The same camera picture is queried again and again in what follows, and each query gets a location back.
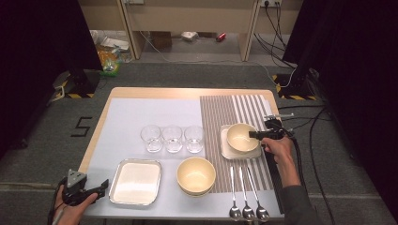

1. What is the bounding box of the bundle of black chopsticks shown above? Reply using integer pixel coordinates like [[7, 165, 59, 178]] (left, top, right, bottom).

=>
[[264, 149, 285, 216]]

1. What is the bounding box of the grey cable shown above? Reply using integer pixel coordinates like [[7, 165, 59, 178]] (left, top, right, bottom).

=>
[[55, 208, 68, 225]]

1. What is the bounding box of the cream bowl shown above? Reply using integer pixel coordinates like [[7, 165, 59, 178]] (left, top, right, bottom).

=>
[[178, 184, 216, 198], [176, 156, 217, 195], [225, 122, 261, 154]]

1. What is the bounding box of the white paper sheet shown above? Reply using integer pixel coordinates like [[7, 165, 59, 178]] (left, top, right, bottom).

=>
[[86, 97, 301, 219]]

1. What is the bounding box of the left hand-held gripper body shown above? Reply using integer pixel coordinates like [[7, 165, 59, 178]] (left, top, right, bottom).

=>
[[61, 168, 101, 207]]

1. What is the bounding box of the black stand base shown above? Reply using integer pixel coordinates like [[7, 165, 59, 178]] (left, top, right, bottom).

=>
[[67, 68, 101, 98], [276, 69, 317, 98]]

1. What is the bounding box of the person's left hand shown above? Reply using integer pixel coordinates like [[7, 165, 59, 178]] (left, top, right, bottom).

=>
[[51, 185, 99, 225]]

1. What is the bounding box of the black curtain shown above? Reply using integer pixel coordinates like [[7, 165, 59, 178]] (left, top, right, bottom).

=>
[[283, 0, 398, 219], [0, 0, 102, 158]]

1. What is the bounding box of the silver spoon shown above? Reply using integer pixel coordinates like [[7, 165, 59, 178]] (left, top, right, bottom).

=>
[[238, 166, 256, 221], [245, 166, 270, 222], [228, 166, 242, 221]]

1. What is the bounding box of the silver square tray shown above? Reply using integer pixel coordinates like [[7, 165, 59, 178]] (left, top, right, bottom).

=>
[[108, 157, 163, 207]]

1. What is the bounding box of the brown cardboard box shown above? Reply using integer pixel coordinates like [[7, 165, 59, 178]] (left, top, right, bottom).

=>
[[149, 31, 173, 50]]

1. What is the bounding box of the thin black floor cable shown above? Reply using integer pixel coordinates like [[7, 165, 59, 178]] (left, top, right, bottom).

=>
[[277, 104, 328, 111]]

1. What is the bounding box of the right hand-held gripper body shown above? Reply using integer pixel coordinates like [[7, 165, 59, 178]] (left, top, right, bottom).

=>
[[264, 112, 296, 141]]

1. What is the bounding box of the beige wooden desk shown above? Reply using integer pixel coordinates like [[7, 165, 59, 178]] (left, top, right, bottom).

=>
[[78, 0, 304, 63]]

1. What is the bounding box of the black power cable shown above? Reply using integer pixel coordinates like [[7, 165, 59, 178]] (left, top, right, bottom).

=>
[[253, 3, 299, 69]]

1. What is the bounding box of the thick black floor cable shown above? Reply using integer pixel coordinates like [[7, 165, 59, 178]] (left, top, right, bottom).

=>
[[308, 106, 337, 225]]

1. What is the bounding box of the pile of plastic bags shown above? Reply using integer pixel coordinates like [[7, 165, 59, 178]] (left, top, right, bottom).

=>
[[89, 29, 134, 79]]

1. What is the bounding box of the white square plate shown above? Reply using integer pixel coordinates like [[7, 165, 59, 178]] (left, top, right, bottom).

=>
[[112, 161, 161, 203], [220, 125, 263, 161]]

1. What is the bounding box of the clear drinking glass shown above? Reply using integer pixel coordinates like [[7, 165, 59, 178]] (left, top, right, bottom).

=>
[[161, 125, 184, 154], [140, 124, 163, 154], [183, 125, 206, 154]]

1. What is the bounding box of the striped brown white placemat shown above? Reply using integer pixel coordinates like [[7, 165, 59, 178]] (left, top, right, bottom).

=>
[[199, 94, 287, 194]]

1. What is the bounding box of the person's right hand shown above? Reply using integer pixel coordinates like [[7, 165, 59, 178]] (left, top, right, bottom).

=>
[[261, 136, 294, 165]]

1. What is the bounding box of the white crumpled cloth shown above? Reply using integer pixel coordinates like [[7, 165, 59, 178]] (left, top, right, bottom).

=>
[[180, 31, 200, 43]]

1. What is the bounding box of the yellow black hazard tape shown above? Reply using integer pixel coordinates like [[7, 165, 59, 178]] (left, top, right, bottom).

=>
[[271, 74, 317, 101], [51, 79, 96, 99]]

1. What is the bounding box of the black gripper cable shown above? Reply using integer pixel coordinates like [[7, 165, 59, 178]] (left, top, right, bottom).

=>
[[283, 126, 309, 190], [47, 177, 69, 225]]

